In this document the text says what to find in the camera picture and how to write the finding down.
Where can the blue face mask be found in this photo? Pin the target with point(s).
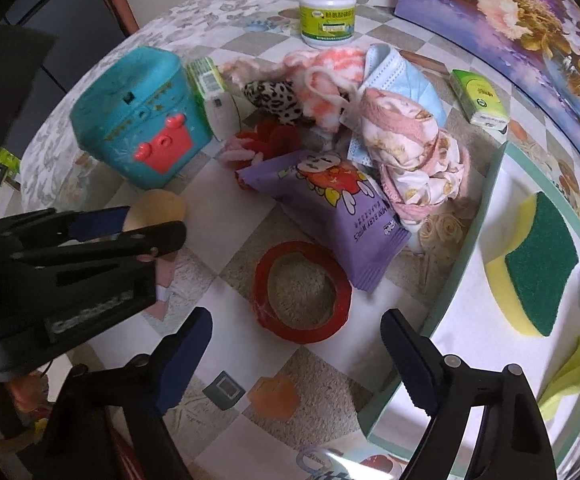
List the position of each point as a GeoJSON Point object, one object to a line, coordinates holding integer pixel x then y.
{"type": "Point", "coordinates": [404, 85]}

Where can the flower painting canvas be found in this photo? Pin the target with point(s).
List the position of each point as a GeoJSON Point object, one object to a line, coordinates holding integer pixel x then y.
{"type": "Point", "coordinates": [514, 35]}

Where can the beige round powder puff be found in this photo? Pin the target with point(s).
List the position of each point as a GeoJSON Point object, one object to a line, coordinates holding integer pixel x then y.
{"type": "Point", "coordinates": [162, 205]}

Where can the white pill bottle green label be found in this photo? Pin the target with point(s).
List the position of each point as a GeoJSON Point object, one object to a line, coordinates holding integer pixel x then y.
{"type": "Point", "coordinates": [325, 7]}

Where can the leopard print scrunchie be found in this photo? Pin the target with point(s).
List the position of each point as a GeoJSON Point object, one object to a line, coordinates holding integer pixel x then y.
{"type": "Point", "coordinates": [272, 97]}

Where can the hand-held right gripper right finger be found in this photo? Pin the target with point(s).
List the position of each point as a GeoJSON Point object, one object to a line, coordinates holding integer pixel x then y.
{"type": "Point", "coordinates": [412, 365]}

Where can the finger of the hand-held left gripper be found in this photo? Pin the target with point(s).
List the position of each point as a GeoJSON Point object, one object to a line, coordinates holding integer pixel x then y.
{"type": "Point", "coordinates": [100, 224]}
{"type": "Point", "coordinates": [155, 240]}

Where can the yellow-green cleaning cloth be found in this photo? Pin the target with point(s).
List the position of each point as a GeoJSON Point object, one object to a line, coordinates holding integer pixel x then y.
{"type": "Point", "coordinates": [574, 375]}

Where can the red tape roll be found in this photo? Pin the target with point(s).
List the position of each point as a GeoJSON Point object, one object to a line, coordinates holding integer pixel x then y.
{"type": "Point", "coordinates": [270, 310]}

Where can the yellow and green sponge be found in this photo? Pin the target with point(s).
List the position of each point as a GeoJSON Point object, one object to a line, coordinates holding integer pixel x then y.
{"type": "Point", "coordinates": [534, 265]}

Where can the white tray green rim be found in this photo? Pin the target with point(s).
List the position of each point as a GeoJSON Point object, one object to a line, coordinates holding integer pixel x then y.
{"type": "Point", "coordinates": [479, 310]}

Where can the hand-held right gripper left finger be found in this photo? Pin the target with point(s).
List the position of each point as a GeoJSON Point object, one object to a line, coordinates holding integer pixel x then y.
{"type": "Point", "coordinates": [190, 355]}

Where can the teal plastic box red clasp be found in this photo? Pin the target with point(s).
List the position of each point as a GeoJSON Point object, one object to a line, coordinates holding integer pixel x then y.
{"type": "Point", "coordinates": [130, 110]}

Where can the purple wet wipes packet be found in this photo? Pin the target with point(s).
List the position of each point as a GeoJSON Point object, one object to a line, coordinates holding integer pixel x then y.
{"type": "Point", "coordinates": [340, 210]}

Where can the pink floral cloth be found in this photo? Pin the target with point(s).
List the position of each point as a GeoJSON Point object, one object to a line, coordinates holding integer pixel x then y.
{"type": "Point", "coordinates": [414, 160]}

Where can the green tissue pack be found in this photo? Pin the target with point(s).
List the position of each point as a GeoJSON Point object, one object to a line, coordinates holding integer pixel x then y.
{"type": "Point", "coordinates": [479, 97]}

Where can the orange and white checked towel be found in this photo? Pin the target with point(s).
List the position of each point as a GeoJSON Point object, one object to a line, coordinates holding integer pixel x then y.
{"type": "Point", "coordinates": [320, 77]}

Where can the green and white small packet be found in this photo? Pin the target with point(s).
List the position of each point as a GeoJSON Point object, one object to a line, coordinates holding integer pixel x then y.
{"type": "Point", "coordinates": [206, 77]}

